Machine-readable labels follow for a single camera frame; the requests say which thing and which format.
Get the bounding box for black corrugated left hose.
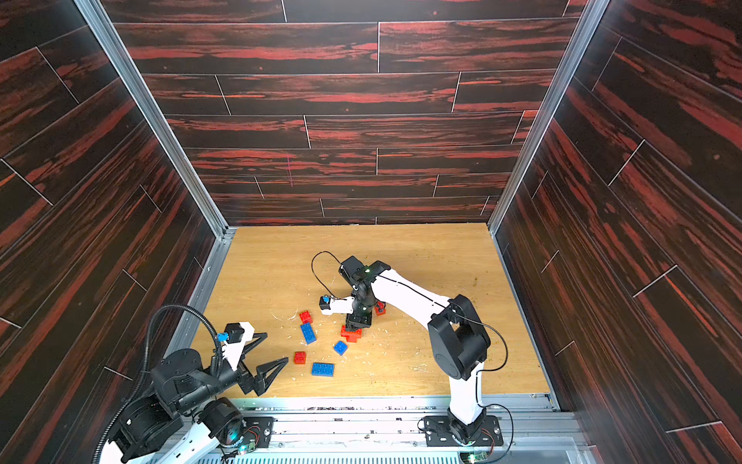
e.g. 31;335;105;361
89;304;222;464

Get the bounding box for aluminium front rail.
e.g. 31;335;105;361
232;394;597;463

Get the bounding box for red small lego brick far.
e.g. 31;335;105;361
300;310;313;324

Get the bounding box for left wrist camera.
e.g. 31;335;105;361
218;322;255;349

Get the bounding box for aluminium corner post left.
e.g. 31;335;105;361
73;0;235;240

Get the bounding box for black right camera cable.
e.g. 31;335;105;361
310;250;344;300

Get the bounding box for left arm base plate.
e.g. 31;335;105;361
238;417;276;454

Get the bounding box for long blue lego brick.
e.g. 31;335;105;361
311;363;335;377
301;323;317;345

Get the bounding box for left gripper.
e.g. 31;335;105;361
178;357;288;415

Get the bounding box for small blue lego brick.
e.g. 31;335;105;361
334;341;348;356

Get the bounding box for long blue lego brick far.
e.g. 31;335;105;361
301;323;317;345

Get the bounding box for aluminium corner post right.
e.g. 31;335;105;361
487;0;610;244

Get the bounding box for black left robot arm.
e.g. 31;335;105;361
95;322;289;463

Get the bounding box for aluminium corner post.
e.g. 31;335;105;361
73;0;235;240
487;0;610;244

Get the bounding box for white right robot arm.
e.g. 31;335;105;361
330;256;491;444

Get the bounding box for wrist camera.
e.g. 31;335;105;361
319;296;355;315
218;322;255;349

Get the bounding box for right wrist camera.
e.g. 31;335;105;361
319;296;355;315

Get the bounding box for long blue lego brick near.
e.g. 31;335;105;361
311;363;335;377

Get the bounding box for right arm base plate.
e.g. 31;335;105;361
417;415;504;448

